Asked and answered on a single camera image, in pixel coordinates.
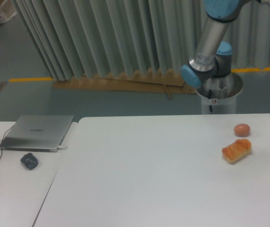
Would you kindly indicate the silver closed laptop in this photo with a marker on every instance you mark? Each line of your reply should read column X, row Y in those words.
column 37, row 133

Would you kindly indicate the black round controller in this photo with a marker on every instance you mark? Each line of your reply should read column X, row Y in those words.
column 29, row 161

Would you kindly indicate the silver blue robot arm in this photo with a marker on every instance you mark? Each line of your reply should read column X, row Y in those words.
column 212, row 57

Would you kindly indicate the grey green pleated curtain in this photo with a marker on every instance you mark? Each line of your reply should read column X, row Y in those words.
column 111, row 37

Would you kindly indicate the orange bread loaf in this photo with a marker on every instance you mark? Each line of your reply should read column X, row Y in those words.
column 237, row 150

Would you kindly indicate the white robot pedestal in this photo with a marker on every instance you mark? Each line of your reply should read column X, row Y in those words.
column 219, row 95

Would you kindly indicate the brown cardboard sheet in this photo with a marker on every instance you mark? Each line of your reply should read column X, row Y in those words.
column 168, row 83

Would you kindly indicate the brown egg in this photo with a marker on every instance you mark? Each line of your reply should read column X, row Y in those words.
column 242, row 130

